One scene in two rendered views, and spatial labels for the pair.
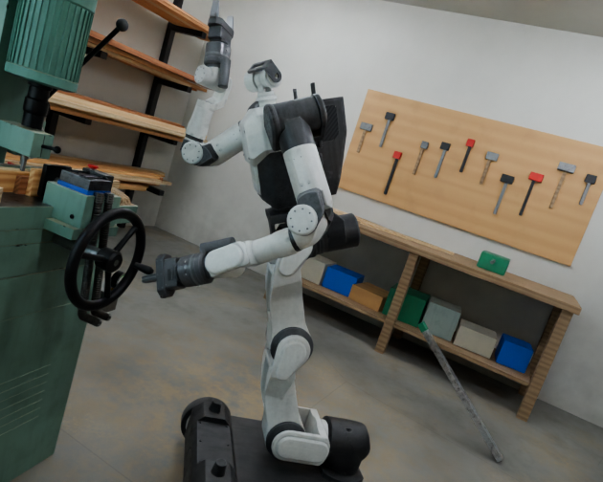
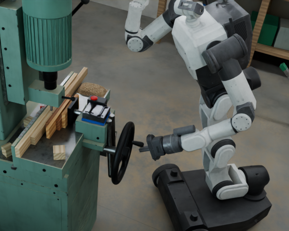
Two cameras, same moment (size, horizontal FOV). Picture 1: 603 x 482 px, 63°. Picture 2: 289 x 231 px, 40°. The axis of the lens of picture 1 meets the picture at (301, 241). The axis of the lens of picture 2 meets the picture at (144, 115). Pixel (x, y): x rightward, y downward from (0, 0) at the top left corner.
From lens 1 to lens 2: 95 cm
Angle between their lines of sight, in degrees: 28
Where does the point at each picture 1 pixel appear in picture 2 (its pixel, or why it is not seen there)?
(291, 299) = not seen: hidden behind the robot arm
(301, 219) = (241, 123)
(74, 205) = (97, 132)
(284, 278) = (217, 121)
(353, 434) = (260, 176)
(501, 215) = not seen: outside the picture
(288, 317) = not seen: hidden behind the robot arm
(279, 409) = (218, 177)
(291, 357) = (225, 156)
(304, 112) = (234, 54)
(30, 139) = (56, 98)
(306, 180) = (241, 98)
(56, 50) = (61, 48)
